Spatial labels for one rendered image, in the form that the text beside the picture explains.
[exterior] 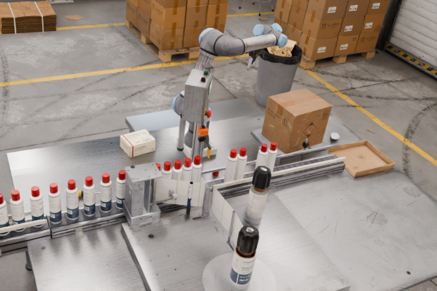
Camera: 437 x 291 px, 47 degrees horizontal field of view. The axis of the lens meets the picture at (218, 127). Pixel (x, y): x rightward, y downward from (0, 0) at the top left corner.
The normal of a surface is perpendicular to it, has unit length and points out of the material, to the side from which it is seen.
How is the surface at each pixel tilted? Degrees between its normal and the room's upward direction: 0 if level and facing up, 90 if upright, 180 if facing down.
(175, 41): 90
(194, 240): 0
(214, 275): 0
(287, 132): 90
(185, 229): 0
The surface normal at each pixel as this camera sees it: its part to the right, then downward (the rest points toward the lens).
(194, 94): -0.15, 0.51
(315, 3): -0.84, 0.19
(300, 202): 0.12, -0.84
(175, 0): 0.51, 0.51
